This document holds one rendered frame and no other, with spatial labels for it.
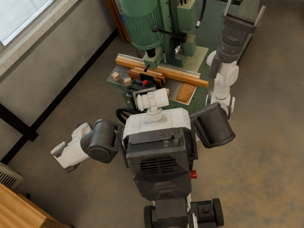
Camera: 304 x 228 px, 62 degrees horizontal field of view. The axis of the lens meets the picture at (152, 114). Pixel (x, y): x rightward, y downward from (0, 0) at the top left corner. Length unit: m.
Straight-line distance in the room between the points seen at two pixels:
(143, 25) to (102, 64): 1.93
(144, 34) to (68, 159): 0.72
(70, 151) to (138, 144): 0.35
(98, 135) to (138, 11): 0.62
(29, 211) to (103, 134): 1.16
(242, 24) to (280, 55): 2.17
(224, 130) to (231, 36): 0.34
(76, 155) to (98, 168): 1.40
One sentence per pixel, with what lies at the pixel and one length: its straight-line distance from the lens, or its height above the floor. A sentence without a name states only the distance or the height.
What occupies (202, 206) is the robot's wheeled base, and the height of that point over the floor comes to 0.21.
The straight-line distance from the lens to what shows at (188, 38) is 1.63.
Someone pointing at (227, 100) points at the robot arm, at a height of 1.16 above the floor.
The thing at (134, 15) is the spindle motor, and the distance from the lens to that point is 1.29.
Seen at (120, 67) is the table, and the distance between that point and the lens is 1.81.
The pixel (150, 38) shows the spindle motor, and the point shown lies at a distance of 1.38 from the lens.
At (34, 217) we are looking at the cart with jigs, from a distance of 2.00.
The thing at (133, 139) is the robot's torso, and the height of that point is 1.39.
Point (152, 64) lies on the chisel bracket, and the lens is 1.56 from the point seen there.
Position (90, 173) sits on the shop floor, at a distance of 2.50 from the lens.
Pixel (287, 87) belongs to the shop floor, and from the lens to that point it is 2.82.
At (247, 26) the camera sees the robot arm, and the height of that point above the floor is 1.57.
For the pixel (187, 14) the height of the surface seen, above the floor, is 1.27.
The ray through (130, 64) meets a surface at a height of 0.94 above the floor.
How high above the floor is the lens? 2.17
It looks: 57 degrees down
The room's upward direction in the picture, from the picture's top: 19 degrees counter-clockwise
